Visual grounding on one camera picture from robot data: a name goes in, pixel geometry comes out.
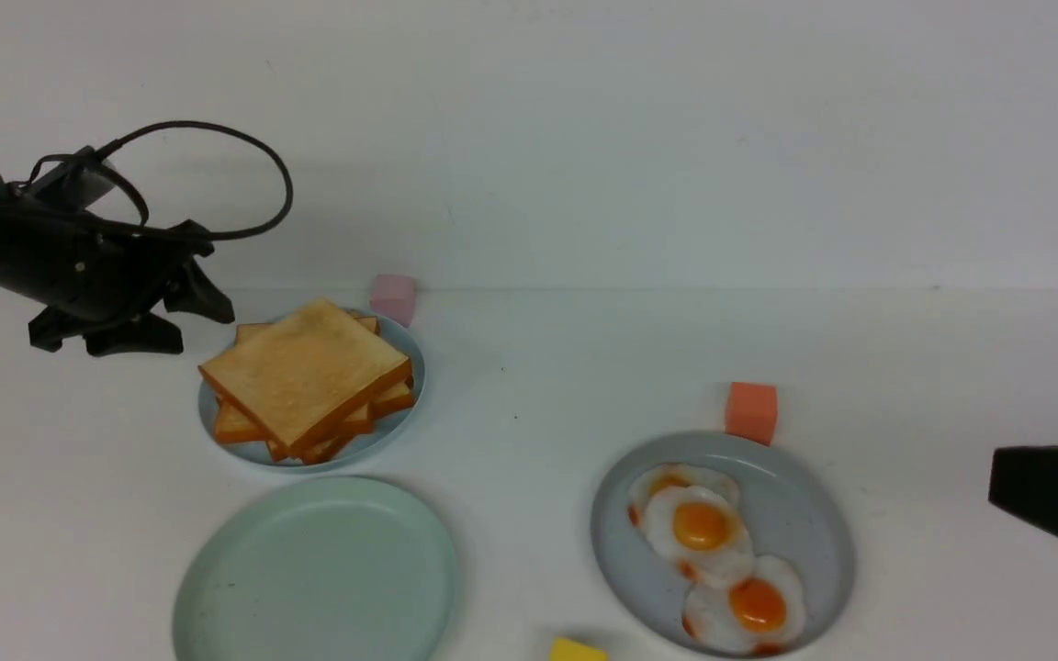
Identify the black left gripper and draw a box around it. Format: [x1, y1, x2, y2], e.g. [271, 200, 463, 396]
[0, 205, 235, 357]

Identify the toast slice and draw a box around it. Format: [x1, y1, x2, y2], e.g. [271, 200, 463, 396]
[265, 435, 355, 465]
[369, 379, 415, 423]
[211, 397, 375, 444]
[198, 297, 414, 457]

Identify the fried egg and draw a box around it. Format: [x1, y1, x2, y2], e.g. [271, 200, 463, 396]
[641, 486, 756, 589]
[628, 462, 742, 529]
[681, 554, 809, 656]

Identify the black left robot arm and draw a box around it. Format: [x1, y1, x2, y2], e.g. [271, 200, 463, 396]
[0, 147, 235, 357]

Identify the light blue bread plate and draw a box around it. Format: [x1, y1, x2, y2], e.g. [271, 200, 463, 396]
[219, 307, 427, 476]

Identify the pink foam cube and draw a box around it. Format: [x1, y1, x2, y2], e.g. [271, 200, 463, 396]
[368, 274, 417, 328]

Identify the pale green plate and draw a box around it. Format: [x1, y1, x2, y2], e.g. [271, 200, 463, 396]
[172, 476, 459, 660]

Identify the yellow foam cube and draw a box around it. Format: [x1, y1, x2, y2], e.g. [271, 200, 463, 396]
[547, 637, 609, 661]

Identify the orange foam cube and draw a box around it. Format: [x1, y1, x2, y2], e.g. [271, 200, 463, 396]
[724, 381, 780, 446]

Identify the grey egg plate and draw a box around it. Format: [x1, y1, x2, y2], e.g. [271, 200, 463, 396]
[591, 432, 856, 660]

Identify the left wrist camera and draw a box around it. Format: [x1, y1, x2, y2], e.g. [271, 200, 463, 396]
[24, 145, 118, 212]

